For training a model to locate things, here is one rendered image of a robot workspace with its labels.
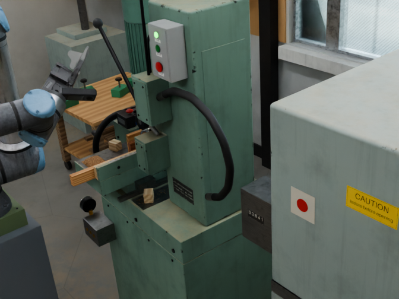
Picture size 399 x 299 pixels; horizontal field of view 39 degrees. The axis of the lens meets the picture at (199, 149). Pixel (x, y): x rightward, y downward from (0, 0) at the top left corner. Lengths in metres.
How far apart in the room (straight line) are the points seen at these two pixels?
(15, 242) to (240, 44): 1.31
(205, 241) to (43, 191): 2.10
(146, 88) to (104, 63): 2.71
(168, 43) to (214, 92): 0.22
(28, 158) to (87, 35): 2.18
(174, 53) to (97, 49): 2.78
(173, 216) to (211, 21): 0.70
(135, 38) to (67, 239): 1.68
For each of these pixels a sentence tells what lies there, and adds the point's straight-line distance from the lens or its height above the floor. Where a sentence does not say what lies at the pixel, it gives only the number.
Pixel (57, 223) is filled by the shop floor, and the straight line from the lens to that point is 3.51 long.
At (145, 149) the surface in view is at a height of 1.06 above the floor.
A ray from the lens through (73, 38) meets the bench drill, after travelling 4.45.
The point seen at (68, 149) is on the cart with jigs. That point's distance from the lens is 3.94.
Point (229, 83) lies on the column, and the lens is 1.74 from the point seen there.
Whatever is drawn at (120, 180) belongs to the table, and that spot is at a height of 0.87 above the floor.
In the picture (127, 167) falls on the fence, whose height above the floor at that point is 0.92.
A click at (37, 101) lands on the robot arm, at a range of 1.72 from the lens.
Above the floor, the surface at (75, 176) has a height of 0.94.
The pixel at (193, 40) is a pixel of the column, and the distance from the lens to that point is 1.62.
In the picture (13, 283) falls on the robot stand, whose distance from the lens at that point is 2.61.
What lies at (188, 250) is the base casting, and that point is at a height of 0.76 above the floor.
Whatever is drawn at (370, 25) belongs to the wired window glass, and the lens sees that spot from 3.15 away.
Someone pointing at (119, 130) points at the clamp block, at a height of 0.93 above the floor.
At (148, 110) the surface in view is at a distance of 1.78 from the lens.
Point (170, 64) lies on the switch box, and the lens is 1.63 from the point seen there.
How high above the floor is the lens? 1.91
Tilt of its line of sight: 28 degrees down
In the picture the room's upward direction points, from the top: 4 degrees counter-clockwise
